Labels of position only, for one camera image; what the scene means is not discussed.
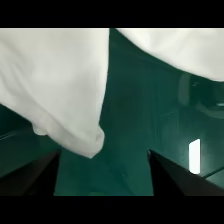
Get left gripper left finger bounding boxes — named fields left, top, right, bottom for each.
left=0, top=149, right=62, bottom=197

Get white shirt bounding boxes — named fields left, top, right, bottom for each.
left=0, top=27, right=224, bottom=159

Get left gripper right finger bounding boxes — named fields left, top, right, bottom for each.
left=147, top=149, right=224, bottom=197

